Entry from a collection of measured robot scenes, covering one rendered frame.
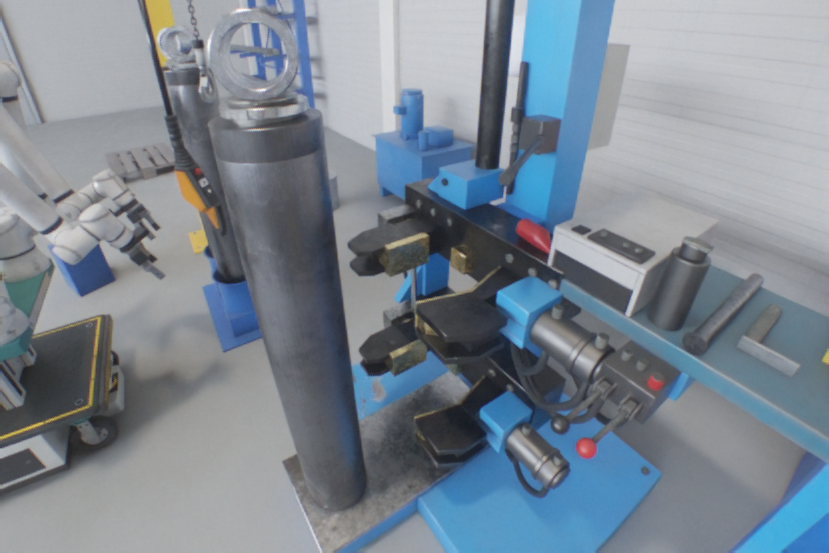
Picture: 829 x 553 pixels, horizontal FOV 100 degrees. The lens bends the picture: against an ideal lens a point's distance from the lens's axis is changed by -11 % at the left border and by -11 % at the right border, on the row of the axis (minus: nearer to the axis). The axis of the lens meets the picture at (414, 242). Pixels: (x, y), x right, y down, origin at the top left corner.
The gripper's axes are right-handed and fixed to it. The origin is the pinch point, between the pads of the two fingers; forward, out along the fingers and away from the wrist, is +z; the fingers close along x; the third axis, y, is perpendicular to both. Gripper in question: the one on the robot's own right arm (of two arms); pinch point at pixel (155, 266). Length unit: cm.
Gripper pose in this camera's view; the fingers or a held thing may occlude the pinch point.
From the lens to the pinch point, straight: 184.5
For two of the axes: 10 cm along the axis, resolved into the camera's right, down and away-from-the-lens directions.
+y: -7.1, 6.4, -3.0
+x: 6.6, 4.7, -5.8
